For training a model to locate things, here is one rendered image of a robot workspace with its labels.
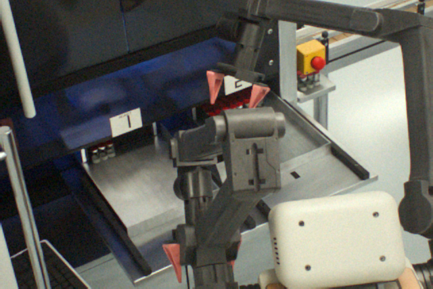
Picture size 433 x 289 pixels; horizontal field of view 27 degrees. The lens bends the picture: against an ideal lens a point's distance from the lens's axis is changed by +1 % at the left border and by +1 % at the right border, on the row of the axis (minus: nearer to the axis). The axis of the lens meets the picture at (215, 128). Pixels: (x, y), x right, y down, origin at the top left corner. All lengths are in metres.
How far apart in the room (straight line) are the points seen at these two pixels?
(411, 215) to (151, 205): 0.83
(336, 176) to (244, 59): 0.46
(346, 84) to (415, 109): 2.54
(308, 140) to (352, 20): 0.71
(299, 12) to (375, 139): 2.01
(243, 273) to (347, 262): 1.45
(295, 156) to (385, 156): 1.51
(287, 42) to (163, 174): 0.50
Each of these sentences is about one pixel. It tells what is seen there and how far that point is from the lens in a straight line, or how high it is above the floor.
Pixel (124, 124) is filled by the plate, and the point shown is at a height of 1.02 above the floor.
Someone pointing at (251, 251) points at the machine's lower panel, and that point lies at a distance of 2.91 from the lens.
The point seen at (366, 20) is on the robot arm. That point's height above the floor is 1.49.
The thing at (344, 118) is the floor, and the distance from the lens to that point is 4.06.
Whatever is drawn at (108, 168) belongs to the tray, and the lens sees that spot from 2.46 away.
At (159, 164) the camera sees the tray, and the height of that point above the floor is 0.88.
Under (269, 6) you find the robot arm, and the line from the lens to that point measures 2.05.
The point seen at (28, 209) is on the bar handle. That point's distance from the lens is 1.73.
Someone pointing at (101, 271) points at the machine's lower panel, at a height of 0.55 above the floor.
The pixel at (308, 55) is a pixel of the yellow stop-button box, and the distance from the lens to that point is 2.58.
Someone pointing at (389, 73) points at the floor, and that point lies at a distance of 4.37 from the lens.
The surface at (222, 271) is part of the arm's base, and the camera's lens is 1.63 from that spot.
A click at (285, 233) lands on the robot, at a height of 1.36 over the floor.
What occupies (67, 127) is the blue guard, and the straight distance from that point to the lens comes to 2.31.
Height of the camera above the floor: 2.40
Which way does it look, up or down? 37 degrees down
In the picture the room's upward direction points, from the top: 5 degrees counter-clockwise
